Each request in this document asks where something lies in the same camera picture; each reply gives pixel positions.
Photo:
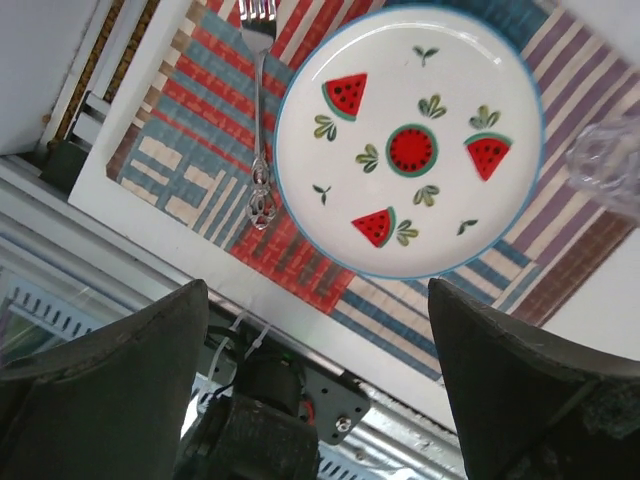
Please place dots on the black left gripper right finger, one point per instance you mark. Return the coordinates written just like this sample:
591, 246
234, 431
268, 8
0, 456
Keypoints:
528, 404

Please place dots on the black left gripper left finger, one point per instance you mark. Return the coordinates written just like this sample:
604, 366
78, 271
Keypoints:
110, 404

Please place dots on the clear drinking glass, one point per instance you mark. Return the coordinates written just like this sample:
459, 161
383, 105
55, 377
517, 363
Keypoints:
603, 163

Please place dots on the striped patchwork placemat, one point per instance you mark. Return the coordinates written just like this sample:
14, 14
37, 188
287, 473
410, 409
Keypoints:
189, 148

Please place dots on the white watermelon pattern plate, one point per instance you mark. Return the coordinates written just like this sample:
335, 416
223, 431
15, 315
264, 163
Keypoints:
409, 142

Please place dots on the silver ornate fork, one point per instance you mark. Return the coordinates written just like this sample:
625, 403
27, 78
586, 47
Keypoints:
258, 31

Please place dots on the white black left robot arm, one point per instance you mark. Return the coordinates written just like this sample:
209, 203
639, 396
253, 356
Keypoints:
256, 432

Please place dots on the grey slotted cable duct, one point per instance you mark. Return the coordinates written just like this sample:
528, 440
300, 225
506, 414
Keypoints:
47, 311

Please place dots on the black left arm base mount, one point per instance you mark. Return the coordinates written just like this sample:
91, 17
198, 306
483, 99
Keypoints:
333, 404

